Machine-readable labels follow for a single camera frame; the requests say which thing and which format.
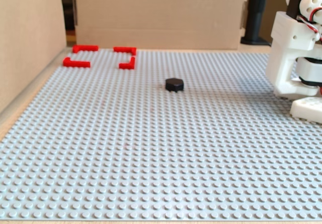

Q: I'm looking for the black hexagonal Lego piece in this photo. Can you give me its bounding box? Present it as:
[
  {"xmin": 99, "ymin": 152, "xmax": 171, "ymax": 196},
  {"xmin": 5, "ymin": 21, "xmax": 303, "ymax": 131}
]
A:
[{"xmin": 165, "ymin": 78, "xmax": 184, "ymax": 93}]

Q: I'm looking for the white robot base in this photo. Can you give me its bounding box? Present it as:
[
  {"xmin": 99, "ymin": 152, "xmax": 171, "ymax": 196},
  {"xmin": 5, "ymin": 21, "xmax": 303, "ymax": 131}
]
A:
[{"xmin": 289, "ymin": 97, "xmax": 322, "ymax": 124}]

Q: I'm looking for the grey Lego baseplate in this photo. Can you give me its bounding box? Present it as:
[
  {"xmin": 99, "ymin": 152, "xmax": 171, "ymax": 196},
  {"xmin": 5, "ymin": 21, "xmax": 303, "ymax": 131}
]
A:
[{"xmin": 0, "ymin": 48, "xmax": 322, "ymax": 221}]

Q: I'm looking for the red L-shaped Lego brick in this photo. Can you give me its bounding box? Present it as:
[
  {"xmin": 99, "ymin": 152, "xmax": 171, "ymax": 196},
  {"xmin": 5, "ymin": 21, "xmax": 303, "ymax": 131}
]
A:
[
  {"xmin": 72, "ymin": 45, "xmax": 99, "ymax": 54},
  {"xmin": 119, "ymin": 56, "xmax": 136, "ymax": 70},
  {"xmin": 62, "ymin": 57, "xmax": 91, "ymax": 69},
  {"xmin": 113, "ymin": 46, "xmax": 137, "ymax": 56}
]

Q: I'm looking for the black pole stand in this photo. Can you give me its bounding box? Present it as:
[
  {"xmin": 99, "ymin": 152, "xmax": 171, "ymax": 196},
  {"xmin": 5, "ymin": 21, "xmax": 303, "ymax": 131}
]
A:
[{"xmin": 240, "ymin": 0, "xmax": 272, "ymax": 45}]

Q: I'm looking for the cardboard side panel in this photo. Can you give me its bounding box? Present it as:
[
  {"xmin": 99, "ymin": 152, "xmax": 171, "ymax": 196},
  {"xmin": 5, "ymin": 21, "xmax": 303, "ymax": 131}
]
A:
[{"xmin": 0, "ymin": 0, "xmax": 67, "ymax": 114}]

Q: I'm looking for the red white black servo wire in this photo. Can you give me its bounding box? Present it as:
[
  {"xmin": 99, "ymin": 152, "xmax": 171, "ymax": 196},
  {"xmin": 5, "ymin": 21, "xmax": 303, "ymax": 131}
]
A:
[{"xmin": 297, "ymin": 7, "xmax": 322, "ymax": 43}]

